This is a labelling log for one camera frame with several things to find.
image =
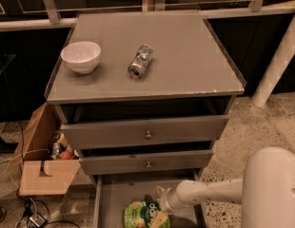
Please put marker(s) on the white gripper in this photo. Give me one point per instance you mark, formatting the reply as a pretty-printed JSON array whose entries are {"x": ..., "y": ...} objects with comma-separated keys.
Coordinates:
[{"x": 167, "y": 200}]

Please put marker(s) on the green rice chip bag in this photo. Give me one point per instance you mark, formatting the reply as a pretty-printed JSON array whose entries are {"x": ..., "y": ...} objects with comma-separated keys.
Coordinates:
[{"x": 139, "y": 214}]

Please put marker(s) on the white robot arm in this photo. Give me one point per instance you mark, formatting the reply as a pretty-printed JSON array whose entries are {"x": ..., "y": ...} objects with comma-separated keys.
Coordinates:
[{"x": 266, "y": 192}]

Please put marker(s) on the grey middle drawer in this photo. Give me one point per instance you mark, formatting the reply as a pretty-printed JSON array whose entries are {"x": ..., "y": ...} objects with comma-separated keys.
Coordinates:
[{"x": 145, "y": 162}]

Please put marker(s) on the grey drawer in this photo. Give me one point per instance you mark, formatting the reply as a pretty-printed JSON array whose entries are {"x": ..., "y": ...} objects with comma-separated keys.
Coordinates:
[
  {"x": 115, "y": 192},
  {"x": 144, "y": 132},
  {"x": 145, "y": 162}
]

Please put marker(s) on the grey bottom drawer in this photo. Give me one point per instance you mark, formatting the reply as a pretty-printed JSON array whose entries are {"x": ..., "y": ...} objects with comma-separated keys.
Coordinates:
[{"x": 115, "y": 192}]

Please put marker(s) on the grey drawer cabinet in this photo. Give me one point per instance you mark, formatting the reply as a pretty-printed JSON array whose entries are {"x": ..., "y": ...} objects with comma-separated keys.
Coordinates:
[{"x": 189, "y": 75}]

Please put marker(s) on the grey top drawer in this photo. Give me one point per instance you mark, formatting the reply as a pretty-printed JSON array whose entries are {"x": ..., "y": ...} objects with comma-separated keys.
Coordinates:
[{"x": 144, "y": 132}]

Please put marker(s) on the items inside cardboard box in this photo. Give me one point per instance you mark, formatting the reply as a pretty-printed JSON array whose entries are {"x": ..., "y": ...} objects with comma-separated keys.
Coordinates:
[{"x": 60, "y": 149}]

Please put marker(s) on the cardboard box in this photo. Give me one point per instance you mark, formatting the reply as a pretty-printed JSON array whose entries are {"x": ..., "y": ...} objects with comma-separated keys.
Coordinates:
[{"x": 39, "y": 175}]

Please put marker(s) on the silver drink can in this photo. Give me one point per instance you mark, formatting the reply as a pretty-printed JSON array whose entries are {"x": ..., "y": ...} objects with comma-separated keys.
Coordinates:
[{"x": 140, "y": 62}]

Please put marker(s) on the white ceramic bowl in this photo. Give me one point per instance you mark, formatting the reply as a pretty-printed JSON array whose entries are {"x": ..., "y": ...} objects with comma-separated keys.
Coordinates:
[{"x": 81, "y": 57}]

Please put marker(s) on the white leaning pole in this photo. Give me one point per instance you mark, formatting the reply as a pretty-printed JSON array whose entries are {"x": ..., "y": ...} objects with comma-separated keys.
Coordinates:
[{"x": 277, "y": 66}]

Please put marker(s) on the metal railing frame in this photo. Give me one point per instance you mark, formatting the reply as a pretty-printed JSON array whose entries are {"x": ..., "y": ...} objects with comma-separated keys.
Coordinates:
[{"x": 38, "y": 14}]

